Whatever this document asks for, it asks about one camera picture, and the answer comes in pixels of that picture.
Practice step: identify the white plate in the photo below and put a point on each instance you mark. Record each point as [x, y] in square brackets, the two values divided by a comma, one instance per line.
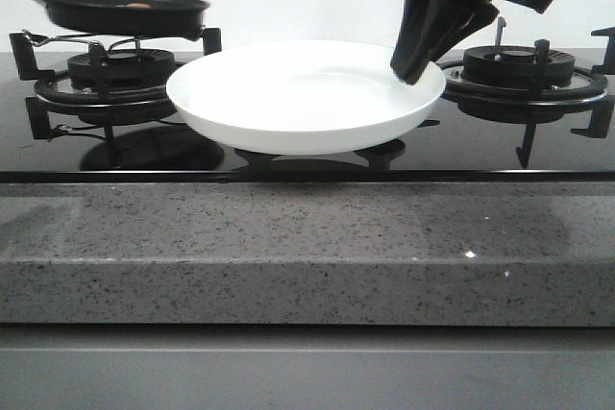
[305, 97]

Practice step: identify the black frying pan green handle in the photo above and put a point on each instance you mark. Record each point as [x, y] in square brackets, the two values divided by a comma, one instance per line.
[110, 17]

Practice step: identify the fried egg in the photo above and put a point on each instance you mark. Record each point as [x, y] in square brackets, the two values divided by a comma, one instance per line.
[137, 5]

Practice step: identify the black gas burner without pan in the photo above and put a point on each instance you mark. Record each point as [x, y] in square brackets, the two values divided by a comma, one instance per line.
[531, 85]

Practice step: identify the black gas burner under pan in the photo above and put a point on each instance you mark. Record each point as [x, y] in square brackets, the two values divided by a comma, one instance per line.
[121, 84]

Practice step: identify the black glass cooktop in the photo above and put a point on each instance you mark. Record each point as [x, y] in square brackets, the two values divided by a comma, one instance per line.
[455, 144]

